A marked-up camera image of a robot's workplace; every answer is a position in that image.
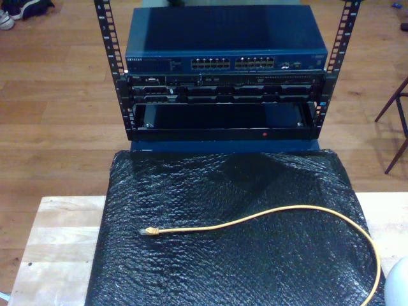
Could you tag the dark sneaker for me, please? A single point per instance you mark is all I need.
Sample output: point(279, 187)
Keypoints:
point(28, 8)

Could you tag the black rack server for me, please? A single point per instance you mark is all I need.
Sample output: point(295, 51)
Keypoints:
point(207, 92)

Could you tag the small blue floor object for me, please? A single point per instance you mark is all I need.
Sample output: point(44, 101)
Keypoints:
point(396, 5)

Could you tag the white sneaker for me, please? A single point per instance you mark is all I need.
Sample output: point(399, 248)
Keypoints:
point(5, 20)

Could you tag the blue network switch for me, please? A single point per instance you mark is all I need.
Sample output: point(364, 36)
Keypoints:
point(223, 32)

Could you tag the dark red chair frame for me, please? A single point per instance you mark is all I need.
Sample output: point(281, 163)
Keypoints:
point(386, 106)

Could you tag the black perforated rack post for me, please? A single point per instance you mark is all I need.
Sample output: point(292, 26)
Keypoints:
point(345, 25)
point(108, 32)

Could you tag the black bubble mat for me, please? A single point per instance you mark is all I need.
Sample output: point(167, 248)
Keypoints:
point(223, 271)

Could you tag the blue metal base plate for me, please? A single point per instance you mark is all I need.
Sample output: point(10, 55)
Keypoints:
point(223, 147)

